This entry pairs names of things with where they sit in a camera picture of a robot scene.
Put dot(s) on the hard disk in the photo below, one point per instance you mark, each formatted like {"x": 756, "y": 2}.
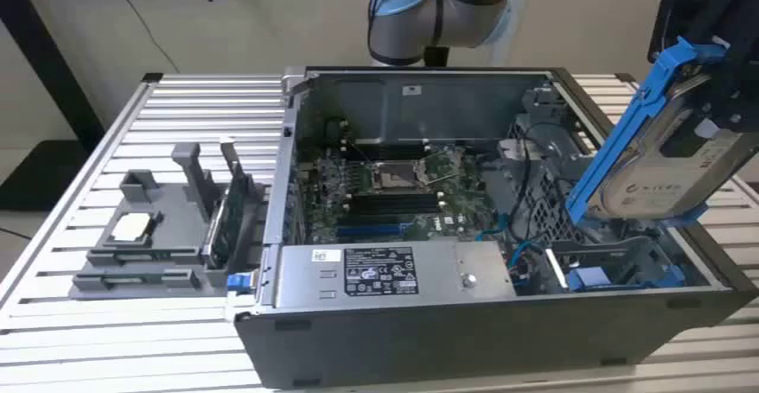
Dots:
{"x": 653, "y": 179}

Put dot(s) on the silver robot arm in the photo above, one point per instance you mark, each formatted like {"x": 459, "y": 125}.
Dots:
{"x": 474, "y": 10}

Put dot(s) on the black RAM slot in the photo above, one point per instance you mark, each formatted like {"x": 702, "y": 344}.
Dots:
{"x": 398, "y": 198}
{"x": 386, "y": 152}
{"x": 386, "y": 142}
{"x": 397, "y": 206}
{"x": 386, "y": 147}
{"x": 391, "y": 222}
{"x": 386, "y": 157}
{"x": 394, "y": 214}

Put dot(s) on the blue expansion slot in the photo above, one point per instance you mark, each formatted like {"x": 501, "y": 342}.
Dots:
{"x": 367, "y": 233}

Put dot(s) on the perforated grey drive cage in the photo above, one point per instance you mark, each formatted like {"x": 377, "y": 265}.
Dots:
{"x": 546, "y": 215}

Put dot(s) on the green motherboard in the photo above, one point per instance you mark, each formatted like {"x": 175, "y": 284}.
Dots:
{"x": 469, "y": 206}

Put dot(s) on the CPU socket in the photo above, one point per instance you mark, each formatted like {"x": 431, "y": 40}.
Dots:
{"x": 394, "y": 175}

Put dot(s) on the thin locking lever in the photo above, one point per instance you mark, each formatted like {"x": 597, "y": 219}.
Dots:
{"x": 361, "y": 151}

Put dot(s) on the black PC case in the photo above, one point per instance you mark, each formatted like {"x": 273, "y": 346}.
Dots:
{"x": 415, "y": 344}

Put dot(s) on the silver power supply box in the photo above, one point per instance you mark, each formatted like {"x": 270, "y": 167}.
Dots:
{"x": 297, "y": 277}

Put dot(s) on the green graphics card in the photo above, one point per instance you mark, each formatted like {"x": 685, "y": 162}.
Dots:
{"x": 229, "y": 224}

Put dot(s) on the blue case latch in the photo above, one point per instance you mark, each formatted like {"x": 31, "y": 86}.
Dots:
{"x": 238, "y": 284}

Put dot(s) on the grey parts rack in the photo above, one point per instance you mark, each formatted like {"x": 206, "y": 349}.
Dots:
{"x": 178, "y": 206}

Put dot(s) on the silver CPU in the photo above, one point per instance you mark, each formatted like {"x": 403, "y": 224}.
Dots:
{"x": 134, "y": 227}

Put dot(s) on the green RAM stick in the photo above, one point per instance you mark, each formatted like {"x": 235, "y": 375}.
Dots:
{"x": 137, "y": 279}

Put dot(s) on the black slanted post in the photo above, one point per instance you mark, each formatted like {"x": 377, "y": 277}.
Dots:
{"x": 39, "y": 42}

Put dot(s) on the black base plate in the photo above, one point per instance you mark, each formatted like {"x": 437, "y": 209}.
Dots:
{"x": 42, "y": 175}

